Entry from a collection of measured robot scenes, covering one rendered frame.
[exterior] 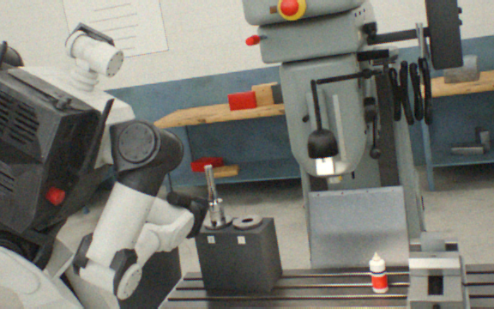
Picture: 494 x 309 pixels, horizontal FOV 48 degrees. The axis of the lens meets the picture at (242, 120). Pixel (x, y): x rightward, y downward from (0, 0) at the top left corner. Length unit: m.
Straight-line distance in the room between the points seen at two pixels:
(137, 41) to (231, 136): 1.48
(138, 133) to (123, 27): 5.33
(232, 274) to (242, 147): 4.46
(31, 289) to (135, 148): 0.43
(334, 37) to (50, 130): 0.67
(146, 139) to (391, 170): 1.02
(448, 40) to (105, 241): 1.06
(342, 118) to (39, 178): 0.73
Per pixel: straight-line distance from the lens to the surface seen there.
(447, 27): 1.66
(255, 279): 1.69
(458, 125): 5.82
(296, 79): 1.41
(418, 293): 1.48
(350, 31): 1.34
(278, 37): 1.37
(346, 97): 1.40
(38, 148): 1.11
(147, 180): 1.16
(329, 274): 1.75
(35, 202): 1.17
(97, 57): 1.23
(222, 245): 1.69
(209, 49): 6.03
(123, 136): 1.13
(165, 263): 3.36
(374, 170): 1.92
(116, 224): 1.17
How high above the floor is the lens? 1.76
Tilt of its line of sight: 10 degrees down
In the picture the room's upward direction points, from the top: 10 degrees counter-clockwise
